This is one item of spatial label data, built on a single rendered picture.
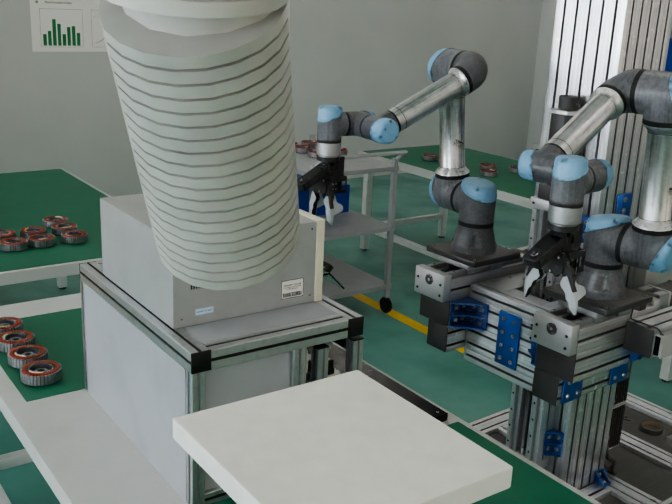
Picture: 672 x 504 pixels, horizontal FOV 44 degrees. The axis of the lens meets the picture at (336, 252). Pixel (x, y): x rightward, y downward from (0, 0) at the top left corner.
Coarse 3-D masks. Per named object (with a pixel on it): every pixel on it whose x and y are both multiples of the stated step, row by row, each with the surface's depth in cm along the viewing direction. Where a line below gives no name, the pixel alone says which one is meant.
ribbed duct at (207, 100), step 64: (128, 0) 65; (192, 0) 65; (256, 0) 67; (128, 64) 70; (192, 64) 68; (256, 64) 70; (128, 128) 78; (192, 128) 73; (256, 128) 75; (192, 192) 79; (256, 192) 80; (192, 256) 86; (256, 256) 87
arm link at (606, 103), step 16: (608, 80) 220; (624, 80) 218; (592, 96) 221; (608, 96) 217; (624, 96) 217; (592, 112) 213; (608, 112) 215; (624, 112) 221; (576, 128) 209; (592, 128) 211; (560, 144) 205; (576, 144) 207; (528, 160) 204; (544, 160) 201; (528, 176) 205; (544, 176) 202
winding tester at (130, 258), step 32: (128, 224) 197; (320, 224) 199; (128, 256) 200; (320, 256) 201; (128, 288) 203; (160, 288) 186; (192, 288) 184; (256, 288) 193; (288, 288) 199; (320, 288) 204; (192, 320) 186
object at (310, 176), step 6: (318, 168) 258; (324, 168) 257; (306, 174) 258; (312, 174) 256; (318, 174) 256; (324, 174) 257; (300, 180) 255; (306, 180) 255; (312, 180) 255; (318, 180) 257; (300, 186) 254; (306, 186) 254
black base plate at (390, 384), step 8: (336, 352) 261; (344, 352) 261; (336, 360) 255; (344, 360) 256; (336, 368) 250; (344, 368) 250; (368, 368) 251; (368, 376) 246; (376, 376) 246; (384, 376) 246; (384, 384) 241; (392, 384) 241; (400, 392) 236; (408, 392) 237; (408, 400) 232; (416, 400) 232; (424, 400) 232; (424, 408) 228; (432, 408) 228; (432, 416) 224; (440, 416) 224
